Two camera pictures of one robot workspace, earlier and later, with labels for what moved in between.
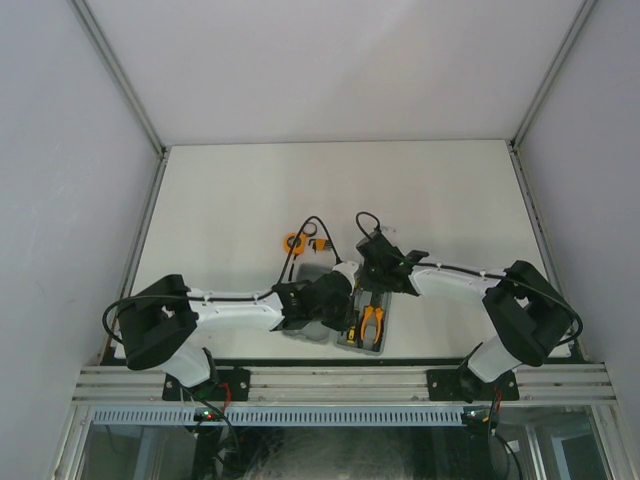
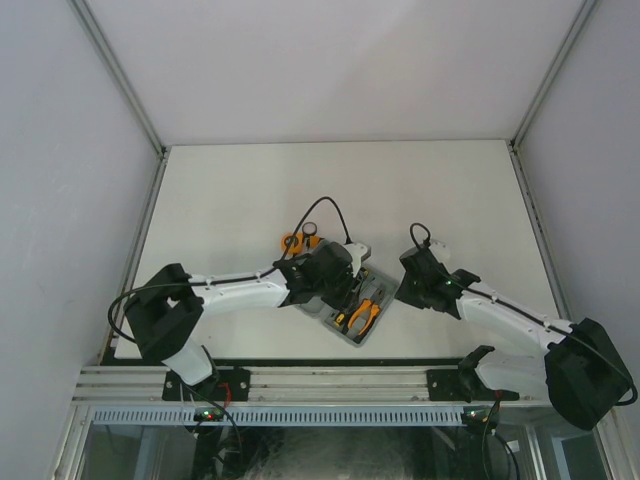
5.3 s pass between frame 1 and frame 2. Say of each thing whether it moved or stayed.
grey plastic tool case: moved
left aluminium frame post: stayed
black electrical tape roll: stayed
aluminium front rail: stayed
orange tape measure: stayed
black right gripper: moved
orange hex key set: stayed
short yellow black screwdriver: moved
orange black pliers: moved
